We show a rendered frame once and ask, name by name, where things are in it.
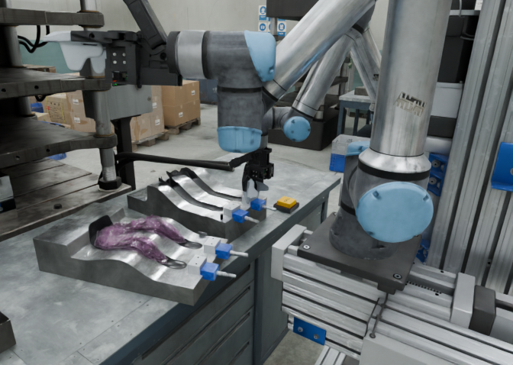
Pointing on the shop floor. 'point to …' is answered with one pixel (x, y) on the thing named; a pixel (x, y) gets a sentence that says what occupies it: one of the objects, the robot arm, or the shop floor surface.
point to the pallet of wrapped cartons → (140, 130)
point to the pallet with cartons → (181, 106)
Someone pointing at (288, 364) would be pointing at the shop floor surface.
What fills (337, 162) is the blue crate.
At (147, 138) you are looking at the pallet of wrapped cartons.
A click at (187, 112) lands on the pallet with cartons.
